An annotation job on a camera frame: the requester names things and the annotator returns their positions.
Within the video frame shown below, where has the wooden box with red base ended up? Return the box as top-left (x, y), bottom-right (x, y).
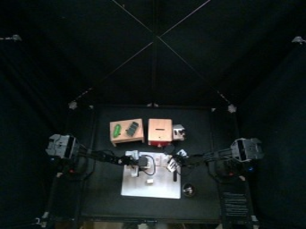
top-left (147, 118), bottom-right (176, 148)

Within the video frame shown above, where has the small dark round bowl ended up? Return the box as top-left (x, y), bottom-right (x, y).
top-left (182, 183), bottom-right (198, 197)

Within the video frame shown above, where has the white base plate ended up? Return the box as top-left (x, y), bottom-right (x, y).
top-left (119, 151), bottom-right (184, 199)

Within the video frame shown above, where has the green circuit piece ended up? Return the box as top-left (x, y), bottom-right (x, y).
top-left (113, 123), bottom-right (122, 139)

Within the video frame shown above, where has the dark ridged piece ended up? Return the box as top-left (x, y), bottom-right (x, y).
top-left (126, 121), bottom-right (141, 137)

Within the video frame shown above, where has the black sheet with white text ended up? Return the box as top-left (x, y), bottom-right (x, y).
top-left (218, 180), bottom-right (254, 229)

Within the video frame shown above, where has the small grey white device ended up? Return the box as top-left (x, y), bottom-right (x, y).
top-left (173, 123), bottom-right (188, 141)

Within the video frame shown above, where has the black looped cable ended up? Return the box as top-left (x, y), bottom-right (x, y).
top-left (138, 154), bottom-right (158, 177)

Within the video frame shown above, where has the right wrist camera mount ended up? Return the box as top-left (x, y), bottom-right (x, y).
top-left (176, 148), bottom-right (190, 158)

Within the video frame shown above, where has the white bracket piece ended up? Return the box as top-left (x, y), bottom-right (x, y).
top-left (129, 164), bottom-right (142, 178)

